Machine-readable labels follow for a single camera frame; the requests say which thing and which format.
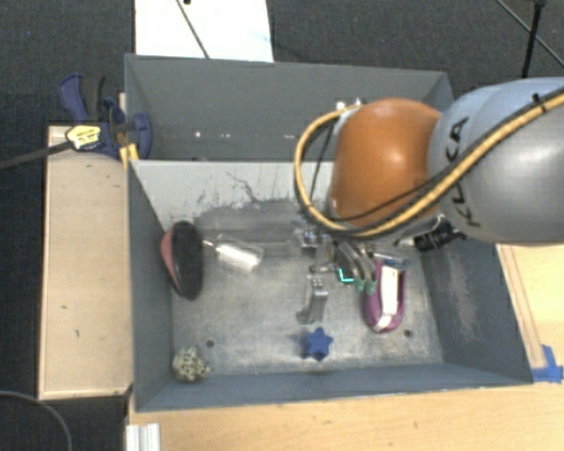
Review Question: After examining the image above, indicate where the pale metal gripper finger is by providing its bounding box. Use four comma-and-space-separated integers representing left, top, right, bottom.
295, 274, 331, 326
291, 218, 322, 254

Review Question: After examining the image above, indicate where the blue star block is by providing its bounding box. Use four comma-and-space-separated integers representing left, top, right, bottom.
298, 326, 336, 362

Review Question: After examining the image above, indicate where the grey metal bin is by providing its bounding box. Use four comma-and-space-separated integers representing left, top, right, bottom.
123, 53, 535, 413

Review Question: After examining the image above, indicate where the black and red oval brush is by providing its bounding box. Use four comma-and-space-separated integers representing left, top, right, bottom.
159, 220, 205, 302

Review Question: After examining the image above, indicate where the beige spotted toy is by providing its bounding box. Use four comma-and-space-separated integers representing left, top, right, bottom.
170, 345, 212, 384

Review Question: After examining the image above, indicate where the pale wood flat board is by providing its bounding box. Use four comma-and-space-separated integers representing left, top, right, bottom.
37, 125, 135, 401

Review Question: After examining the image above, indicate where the black cylinder on white bracket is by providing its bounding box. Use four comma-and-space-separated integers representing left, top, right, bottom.
412, 218, 467, 254

